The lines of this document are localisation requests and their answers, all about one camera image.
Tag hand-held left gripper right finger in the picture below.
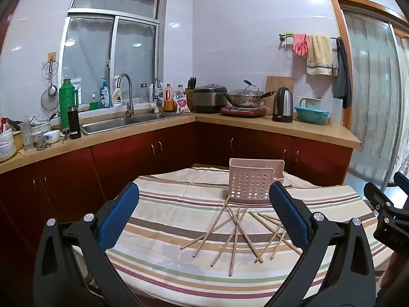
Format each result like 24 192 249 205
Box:
268 182 378 307

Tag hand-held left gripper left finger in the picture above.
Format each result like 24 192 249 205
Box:
33 182 151 307

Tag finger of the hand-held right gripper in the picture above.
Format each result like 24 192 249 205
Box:
363 182 409 251
394 171 409 196

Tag set of wooden chopsticks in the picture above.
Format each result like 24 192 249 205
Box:
180 195 302 277

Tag pink perforated plastic utensil holder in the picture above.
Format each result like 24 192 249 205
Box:
228 158 286 204

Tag kitchen counter with red cabinets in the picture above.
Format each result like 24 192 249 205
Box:
0 112 361 263

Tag striped tablecloth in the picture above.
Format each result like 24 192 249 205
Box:
72 165 395 307

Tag stainless steel sink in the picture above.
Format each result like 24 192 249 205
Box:
80 112 183 135

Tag clear plastic container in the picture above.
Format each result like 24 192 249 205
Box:
330 97 347 128

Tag black drinking bottle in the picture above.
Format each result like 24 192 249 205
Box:
67 106 82 140

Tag wooden framed glass door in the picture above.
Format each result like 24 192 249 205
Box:
328 0 409 195

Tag blue patterned white bowl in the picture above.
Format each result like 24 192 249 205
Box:
43 129 61 144

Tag teal plastic basket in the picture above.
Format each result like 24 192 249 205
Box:
294 105 330 126

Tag steel electric kettle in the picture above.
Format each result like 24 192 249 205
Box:
272 87 294 123

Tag red induction cooker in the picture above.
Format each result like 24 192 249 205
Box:
220 105 268 118

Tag tall steel kitchen faucet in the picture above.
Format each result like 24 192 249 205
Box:
116 73 135 117

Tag white cleaner bottle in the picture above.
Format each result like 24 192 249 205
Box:
112 76 123 107

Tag blue dish soap bottle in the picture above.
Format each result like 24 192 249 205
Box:
99 77 111 108

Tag grey cloth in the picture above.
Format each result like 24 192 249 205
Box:
332 38 353 109

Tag clear drinking glass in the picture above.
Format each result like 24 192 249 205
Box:
21 120 34 151

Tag small water tap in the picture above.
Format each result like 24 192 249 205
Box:
152 78 163 114

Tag orange cooking oil bottle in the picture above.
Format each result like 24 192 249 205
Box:
164 84 175 112

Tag green thermos flask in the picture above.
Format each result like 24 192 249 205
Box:
58 79 78 128

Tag pink snack packet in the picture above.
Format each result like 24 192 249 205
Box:
174 94 191 114

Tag wooden cutting board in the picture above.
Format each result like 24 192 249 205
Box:
265 76 294 109

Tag stack of white bowls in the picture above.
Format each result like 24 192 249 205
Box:
0 128 16 162

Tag metal mesh strainer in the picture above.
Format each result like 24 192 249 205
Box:
41 61 60 112

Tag dark rice cooker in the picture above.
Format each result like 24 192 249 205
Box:
192 84 228 114

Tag knife block with black knives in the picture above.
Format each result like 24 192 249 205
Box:
186 77 197 109

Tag yellow towel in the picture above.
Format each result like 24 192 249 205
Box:
306 34 333 76

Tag aluminium sliding window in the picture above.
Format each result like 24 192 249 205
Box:
61 0 168 106

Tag pink rubber gloves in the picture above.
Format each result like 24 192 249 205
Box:
292 34 309 56

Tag steel wok with handle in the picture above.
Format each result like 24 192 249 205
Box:
225 80 276 107

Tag wire skimmer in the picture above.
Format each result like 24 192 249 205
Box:
41 60 60 82

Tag metal towel rail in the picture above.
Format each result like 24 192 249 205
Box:
277 33 342 52

